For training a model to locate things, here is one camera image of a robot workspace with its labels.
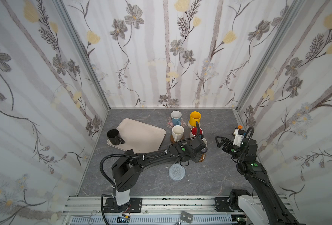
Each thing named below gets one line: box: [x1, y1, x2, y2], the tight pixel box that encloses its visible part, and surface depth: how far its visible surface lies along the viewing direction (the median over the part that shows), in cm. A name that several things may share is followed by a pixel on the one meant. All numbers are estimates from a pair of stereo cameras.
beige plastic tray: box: [106, 118, 166, 154], surface depth 106 cm
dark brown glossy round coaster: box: [198, 153, 206, 163], surface depth 92 cm
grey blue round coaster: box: [168, 163, 186, 181], surface depth 87 cm
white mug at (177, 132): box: [171, 125, 185, 143], surface depth 96 cm
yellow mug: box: [189, 111, 202, 127], surface depth 106 cm
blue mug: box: [170, 110, 182, 126], surface depth 106 cm
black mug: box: [106, 128, 126, 146], surface depth 96 cm
